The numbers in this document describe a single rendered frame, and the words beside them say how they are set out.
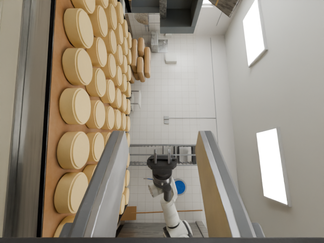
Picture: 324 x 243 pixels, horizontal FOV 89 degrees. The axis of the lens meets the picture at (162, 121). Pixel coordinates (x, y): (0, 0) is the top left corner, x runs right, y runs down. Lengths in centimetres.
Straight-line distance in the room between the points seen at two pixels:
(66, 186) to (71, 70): 14
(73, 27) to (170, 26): 62
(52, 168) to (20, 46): 17
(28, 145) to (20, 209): 8
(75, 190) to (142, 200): 446
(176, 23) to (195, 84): 430
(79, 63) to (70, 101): 5
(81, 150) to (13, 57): 16
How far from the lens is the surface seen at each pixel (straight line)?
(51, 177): 24
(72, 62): 25
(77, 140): 24
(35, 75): 30
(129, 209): 451
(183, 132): 463
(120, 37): 49
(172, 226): 96
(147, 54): 453
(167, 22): 86
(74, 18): 27
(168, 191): 78
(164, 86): 498
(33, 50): 31
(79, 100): 24
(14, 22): 33
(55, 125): 24
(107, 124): 35
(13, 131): 29
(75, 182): 25
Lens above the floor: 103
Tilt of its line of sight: level
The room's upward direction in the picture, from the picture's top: 90 degrees clockwise
